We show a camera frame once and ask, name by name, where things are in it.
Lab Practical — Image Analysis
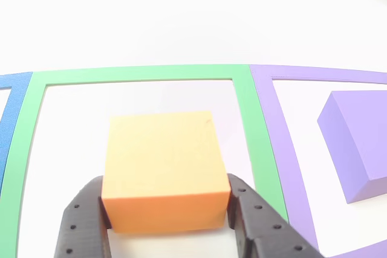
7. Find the orange cube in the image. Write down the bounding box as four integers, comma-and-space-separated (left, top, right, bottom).
101, 110, 232, 234

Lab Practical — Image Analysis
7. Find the large purple cube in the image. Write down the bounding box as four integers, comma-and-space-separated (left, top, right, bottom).
316, 90, 387, 205

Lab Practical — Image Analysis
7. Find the purple square frame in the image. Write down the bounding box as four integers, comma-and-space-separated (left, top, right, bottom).
249, 63, 387, 258

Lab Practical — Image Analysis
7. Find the blue square frame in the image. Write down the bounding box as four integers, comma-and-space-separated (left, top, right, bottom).
0, 71, 33, 198

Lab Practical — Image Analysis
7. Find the green square frame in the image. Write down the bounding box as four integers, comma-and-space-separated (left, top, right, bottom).
0, 63, 290, 258

